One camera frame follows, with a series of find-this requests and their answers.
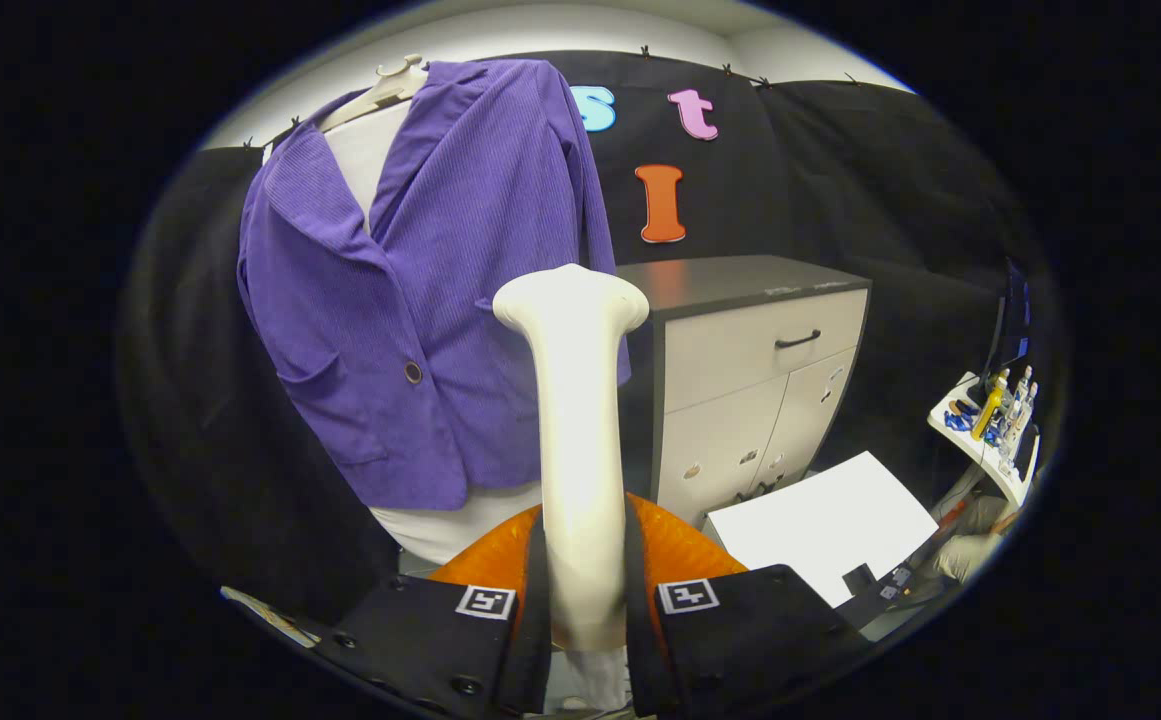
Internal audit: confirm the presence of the white side table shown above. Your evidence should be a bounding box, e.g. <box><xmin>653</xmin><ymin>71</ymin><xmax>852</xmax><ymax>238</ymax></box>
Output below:
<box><xmin>927</xmin><ymin>370</ymin><xmax>1041</xmax><ymax>511</ymax></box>

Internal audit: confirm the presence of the black backdrop cloth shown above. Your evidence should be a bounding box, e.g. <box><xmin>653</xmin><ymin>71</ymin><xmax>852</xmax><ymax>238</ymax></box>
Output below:
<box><xmin>120</xmin><ymin>50</ymin><xmax>1051</xmax><ymax>621</ymax></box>

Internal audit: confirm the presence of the grey cabinet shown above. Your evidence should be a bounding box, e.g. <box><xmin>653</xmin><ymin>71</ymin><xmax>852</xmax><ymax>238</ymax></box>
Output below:
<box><xmin>615</xmin><ymin>255</ymin><xmax>873</xmax><ymax>531</ymax></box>

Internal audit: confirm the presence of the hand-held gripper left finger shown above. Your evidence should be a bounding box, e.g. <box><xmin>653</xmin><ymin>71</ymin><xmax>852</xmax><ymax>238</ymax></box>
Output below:
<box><xmin>330</xmin><ymin>503</ymin><xmax>553</xmax><ymax>720</ymax></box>

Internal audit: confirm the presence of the computer monitor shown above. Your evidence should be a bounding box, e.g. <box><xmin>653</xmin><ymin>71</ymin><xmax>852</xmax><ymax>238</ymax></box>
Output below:
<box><xmin>985</xmin><ymin>258</ymin><xmax>1033</xmax><ymax>386</ymax></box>

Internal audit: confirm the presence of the purple corduroy jacket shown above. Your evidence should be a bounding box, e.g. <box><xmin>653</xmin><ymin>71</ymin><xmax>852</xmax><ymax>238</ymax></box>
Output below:
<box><xmin>237</xmin><ymin>58</ymin><xmax>633</xmax><ymax>511</ymax></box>

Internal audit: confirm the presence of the row of black clips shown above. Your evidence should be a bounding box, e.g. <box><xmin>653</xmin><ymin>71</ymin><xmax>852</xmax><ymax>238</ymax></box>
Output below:
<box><xmin>240</xmin><ymin>43</ymin><xmax>861</xmax><ymax>149</ymax></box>

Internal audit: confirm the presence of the white garment form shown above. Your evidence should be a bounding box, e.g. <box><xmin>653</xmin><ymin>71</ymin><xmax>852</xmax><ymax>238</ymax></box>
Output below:
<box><xmin>323</xmin><ymin>98</ymin><xmax>546</xmax><ymax>567</ymax></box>

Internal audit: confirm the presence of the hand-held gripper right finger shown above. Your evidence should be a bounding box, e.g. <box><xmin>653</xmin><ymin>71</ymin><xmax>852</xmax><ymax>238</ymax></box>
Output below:
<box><xmin>623</xmin><ymin>495</ymin><xmax>871</xmax><ymax>720</ymax></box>

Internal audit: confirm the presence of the yellow bottle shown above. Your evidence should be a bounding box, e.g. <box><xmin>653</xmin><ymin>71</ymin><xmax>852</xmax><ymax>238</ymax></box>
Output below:
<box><xmin>972</xmin><ymin>370</ymin><xmax>1009</xmax><ymax>441</ymax></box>

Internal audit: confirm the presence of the white paper sheet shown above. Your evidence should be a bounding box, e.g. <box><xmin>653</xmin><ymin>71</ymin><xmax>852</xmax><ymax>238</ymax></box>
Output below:
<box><xmin>705</xmin><ymin>451</ymin><xmax>941</xmax><ymax>609</ymax></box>

